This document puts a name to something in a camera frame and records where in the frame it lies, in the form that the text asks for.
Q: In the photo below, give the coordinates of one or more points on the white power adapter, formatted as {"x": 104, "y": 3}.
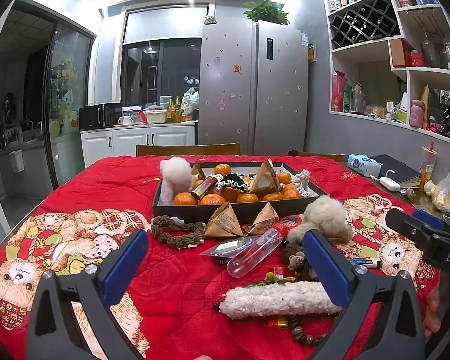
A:
{"x": 389, "y": 184}

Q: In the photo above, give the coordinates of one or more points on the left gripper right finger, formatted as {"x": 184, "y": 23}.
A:
{"x": 398, "y": 332}

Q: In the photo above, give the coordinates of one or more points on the white wall shelf unit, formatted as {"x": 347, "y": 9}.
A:
{"x": 390, "y": 62}

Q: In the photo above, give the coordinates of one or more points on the kraft triangular snack packet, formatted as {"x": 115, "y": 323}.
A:
{"x": 266, "y": 218}
{"x": 223, "y": 223}

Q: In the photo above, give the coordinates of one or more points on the brown braided hair clip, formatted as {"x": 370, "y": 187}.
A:
{"x": 176, "y": 234}

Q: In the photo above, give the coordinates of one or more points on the silver double-door refrigerator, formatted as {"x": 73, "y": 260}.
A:
{"x": 254, "y": 80}

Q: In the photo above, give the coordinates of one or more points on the green potted plant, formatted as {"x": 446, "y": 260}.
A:
{"x": 267, "y": 11}

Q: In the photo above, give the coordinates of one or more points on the clear bottle red cap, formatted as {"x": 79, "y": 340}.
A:
{"x": 261, "y": 247}

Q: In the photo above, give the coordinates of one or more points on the clear packet with disc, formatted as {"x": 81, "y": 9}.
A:
{"x": 229, "y": 249}

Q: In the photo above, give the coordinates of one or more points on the black laptop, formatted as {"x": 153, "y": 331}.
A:
{"x": 404, "y": 175}

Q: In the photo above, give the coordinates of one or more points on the blue tissue pack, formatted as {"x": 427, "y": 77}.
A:
{"x": 364, "y": 165}

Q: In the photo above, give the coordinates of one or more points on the white fluffy plush toy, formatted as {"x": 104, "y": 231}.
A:
{"x": 176, "y": 177}

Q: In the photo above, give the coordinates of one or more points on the drink cup with straw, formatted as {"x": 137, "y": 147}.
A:
{"x": 427, "y": 165}

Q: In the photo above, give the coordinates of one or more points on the black microwave oven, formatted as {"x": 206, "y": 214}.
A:
{"x": 103, "y": 115}

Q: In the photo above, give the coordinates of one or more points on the white kitchen cabinet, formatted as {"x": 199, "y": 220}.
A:
{"x": 119, "y": 141}

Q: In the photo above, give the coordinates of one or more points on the beige fluffy pompom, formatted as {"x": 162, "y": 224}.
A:
{"x": 328, "y": 216}

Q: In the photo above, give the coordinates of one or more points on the red bear-print quilt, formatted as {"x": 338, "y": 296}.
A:
{"x": 175, "y": 291}

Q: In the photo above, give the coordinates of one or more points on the white blue lighter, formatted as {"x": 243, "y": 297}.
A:
{"x": 373, "y": 263}

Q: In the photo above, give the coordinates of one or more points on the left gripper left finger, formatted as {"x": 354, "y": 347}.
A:
{"x": 53, "y": 330}

